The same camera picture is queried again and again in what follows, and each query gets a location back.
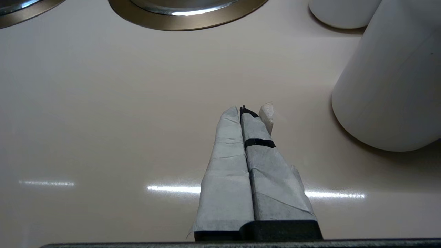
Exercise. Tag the steel lid black knob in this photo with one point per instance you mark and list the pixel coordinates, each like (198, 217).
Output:
(206, 4)
(10, 5)

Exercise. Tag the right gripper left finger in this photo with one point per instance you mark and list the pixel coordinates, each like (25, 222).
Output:
(227, 193)

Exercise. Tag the white round container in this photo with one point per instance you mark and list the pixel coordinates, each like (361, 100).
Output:
(389, 86)

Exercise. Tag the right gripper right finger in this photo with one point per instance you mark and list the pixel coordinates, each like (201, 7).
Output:
(275, 193)

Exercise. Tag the white ceramic jar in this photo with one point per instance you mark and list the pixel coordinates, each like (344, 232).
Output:
(344, 13)

